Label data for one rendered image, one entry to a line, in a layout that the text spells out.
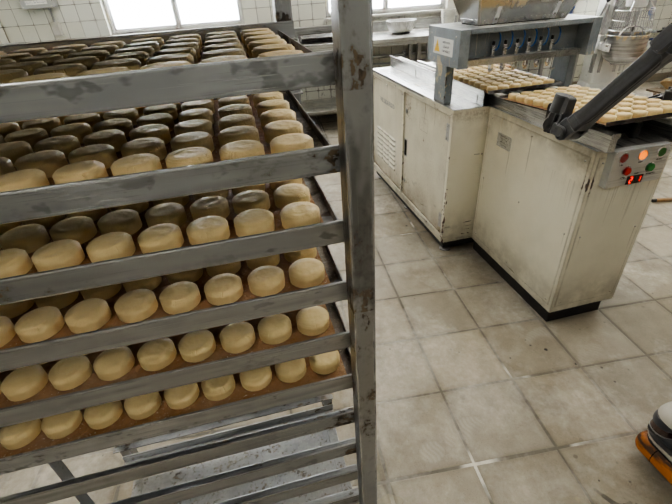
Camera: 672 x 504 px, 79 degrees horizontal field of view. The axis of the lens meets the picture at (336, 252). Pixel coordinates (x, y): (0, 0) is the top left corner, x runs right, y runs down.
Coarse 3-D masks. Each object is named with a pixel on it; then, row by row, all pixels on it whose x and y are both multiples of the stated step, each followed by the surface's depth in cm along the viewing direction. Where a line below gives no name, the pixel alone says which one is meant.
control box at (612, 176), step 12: (648, 144) 146; (660, 144) 146; (612, 156) 144; (636, 156) 145; (648, 156) 147; (660, 156) 148; (612, 168) 145; (624, 168) 147; (636, 168) 148; (660, 168) 151; (600, 180) 151; (612, 180) 148; (624, 180) 150; (648, 180) 153
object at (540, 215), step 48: (528, 144) 178; (576, 144) 152; (624, 144) 147; (480, 192) 222; (528, 192) 184; (576, 192) 156; (624, 192) 157; (480, 240) 231; (528, 240) 190; (576, 240) 165; (624, 240) 172; (528, 288) 197; (576, 288) 180
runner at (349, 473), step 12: (348, 468) 81; (300, 480) 79; (312, 480) 79; (324, 480) 77; (336, 480) 78; (348, 480) 79; (264, 492) 78; (276, 492) 75; (288, 492) 76; (300, 492) 77
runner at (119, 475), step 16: (320, 416) 70; (336, 416) 67; (352, 416) 68; (256, 432) 69; (272, 432) 66; (288, 432) 67; (304, 432) 68; (192, 448) 67; (208, 448) 64; (224, 448) 65; (240, 448) 66; (128, 464) 65; (144, 464) 62; (160, 464) 63; (176, 464) 64; (192, 464) 65; (80, 480) 61; (96, 480) 61; (112, 480) 62; (128, 480) 63; (16, 496) 62; (32, 496) 60; (48, 496) 61; (64, 496) 61
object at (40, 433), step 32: (192, 384) 64; (224, 384) 63; (256, 384) 63; (288, 384) 65; (64, 416) 60; (96, 416) 60; (128, 416) 62; (160, 416) 62; (0, 448) 59; (32, 448) 58
